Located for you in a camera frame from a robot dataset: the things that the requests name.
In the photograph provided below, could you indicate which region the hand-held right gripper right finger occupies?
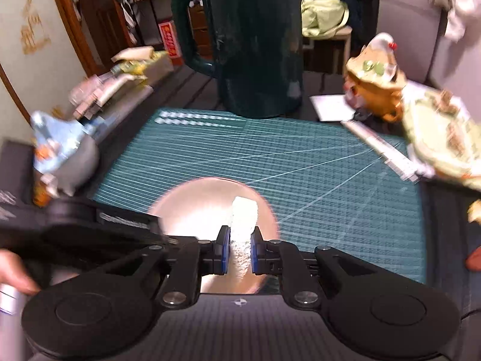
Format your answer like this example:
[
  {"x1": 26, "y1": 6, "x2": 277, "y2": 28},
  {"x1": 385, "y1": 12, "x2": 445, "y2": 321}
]
[{"x1": 250, "y1": 227, "x2": 381, "y2": 309}]

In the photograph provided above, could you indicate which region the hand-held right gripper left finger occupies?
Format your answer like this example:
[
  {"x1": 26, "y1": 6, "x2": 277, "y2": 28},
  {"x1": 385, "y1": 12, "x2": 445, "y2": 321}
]
[{"x1": 94, "y1": 226, "x2": 231, "y2": 309}]

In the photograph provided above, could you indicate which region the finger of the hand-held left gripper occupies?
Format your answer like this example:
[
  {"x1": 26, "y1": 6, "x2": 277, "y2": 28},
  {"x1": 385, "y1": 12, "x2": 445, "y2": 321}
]
[{"x1": 97, "y1": 211, "x2": 201, "y2": 248}]

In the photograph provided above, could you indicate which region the cream round sponge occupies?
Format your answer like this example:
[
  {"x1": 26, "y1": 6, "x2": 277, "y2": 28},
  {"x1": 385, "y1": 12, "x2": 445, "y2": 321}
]
[{"x1": 229, "y1": 196, "x2": 260, "y2": 277}]

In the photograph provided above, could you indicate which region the person's left hand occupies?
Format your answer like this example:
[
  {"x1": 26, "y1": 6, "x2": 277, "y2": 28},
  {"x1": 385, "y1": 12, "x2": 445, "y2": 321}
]
[{"x1": 0, "y1": 250, "x2": 42, "y2": 296}]

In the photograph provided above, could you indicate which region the goose-shaped ceramic pot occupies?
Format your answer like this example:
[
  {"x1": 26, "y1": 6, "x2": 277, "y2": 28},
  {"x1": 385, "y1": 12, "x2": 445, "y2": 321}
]
[{"x1": 30, "y1": 111, "x2": 100, "y2": 205}]

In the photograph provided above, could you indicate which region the green cutting mat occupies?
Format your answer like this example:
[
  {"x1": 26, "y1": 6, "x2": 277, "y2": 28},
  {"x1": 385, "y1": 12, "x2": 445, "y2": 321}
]
[{"x1": 92, "y1": 108, "x2": 429, "y2": 296}]

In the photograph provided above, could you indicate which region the stack of books and papers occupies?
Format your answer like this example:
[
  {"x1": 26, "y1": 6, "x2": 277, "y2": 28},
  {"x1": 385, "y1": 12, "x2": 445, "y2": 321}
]
[{"x1": 69, "y1": 47, "x2": 175, "y2": 121}]

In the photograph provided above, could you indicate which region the red box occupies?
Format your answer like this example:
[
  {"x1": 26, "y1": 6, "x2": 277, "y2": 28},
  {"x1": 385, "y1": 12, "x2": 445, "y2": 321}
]
[{"x1": 159, "y1": 20, "x2": 182, "y2": 60}]

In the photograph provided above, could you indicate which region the dark green kettle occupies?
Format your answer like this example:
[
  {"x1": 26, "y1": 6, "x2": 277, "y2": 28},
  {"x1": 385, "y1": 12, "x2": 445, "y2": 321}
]
[{"x1": 171, "y1": 0, "x2": 312, "y2": 119}]

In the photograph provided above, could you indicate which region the orange clown ceramic figurine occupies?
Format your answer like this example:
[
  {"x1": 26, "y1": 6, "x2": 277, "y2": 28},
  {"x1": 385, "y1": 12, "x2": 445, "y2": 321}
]
[{"x1": 344, "y1": 33, "x2": 408, "y2": 122}]

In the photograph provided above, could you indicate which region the calligraphy panel door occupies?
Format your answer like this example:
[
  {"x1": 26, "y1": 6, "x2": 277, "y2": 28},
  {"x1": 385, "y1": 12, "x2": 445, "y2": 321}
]
[{"x1": 0, "y1": 0, "x2": 94, "y2": 121}]

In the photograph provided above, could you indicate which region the pale green ornate ceramic tray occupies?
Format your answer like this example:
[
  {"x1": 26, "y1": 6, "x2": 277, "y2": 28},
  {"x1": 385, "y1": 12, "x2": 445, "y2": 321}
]
[{"x1": 400, "y1": 83, "x2": 481, "y2": 190}]

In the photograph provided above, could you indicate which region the wooden chair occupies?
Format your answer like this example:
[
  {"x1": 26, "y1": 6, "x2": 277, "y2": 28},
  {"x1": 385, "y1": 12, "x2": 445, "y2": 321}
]
[{"x1": 302, "y1": 26, "x2": 354, "y2": 76}]

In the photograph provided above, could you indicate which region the light green cloth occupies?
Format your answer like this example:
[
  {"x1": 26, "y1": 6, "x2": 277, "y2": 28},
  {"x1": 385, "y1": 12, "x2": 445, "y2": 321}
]
[{"x1": 301, "y1": 0, "x2": 350, "y2": 38}]

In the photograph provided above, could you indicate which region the white hanging cloth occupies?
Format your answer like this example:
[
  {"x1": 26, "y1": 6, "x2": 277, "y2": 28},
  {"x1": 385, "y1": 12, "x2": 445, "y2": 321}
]
[{"x1": 428, "y1": 0, "x2": 481, "y2": 42}]

